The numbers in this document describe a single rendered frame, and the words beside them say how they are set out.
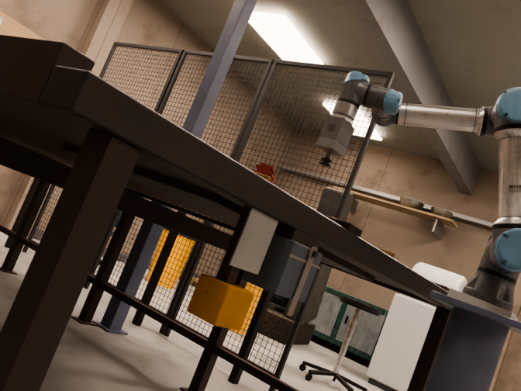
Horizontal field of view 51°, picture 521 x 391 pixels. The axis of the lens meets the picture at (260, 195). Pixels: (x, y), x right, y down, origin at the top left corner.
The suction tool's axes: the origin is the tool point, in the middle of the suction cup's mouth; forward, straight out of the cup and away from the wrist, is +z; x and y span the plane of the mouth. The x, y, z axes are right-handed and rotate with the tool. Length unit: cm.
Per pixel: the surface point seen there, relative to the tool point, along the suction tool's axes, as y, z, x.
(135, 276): -106, 75, -166
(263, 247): 55, 33, 27
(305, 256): 42, 31, 30
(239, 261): 61, 37, 27
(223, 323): 62, 49, 29
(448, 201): -727, -161, -200
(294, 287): 42, 38, 30
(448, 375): -26, 47, 50
